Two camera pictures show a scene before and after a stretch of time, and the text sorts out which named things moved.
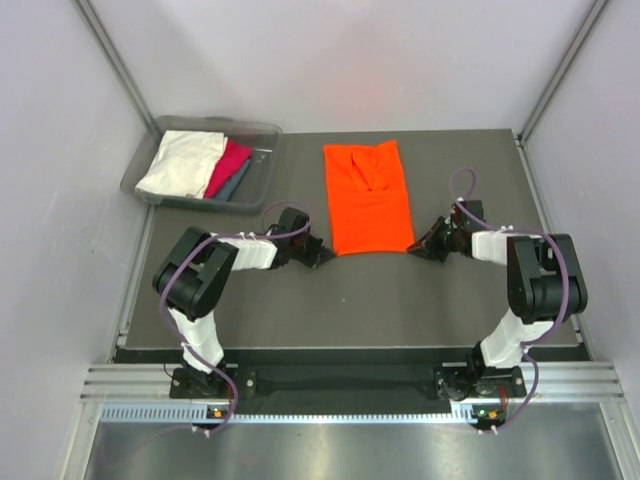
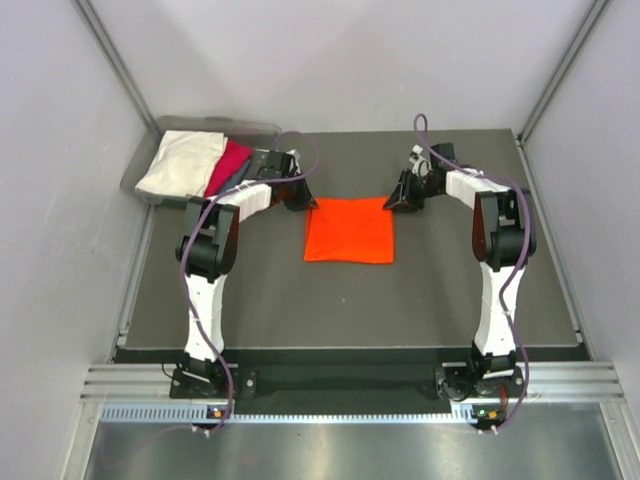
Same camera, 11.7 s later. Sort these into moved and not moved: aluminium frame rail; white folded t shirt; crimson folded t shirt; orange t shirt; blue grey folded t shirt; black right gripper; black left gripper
Moved: orange t shirt; black left gripper; black right gripper
Not moved: aluminium frame rail; crimson folded t shirt; blue grey folded t shirt; white folded t shirt
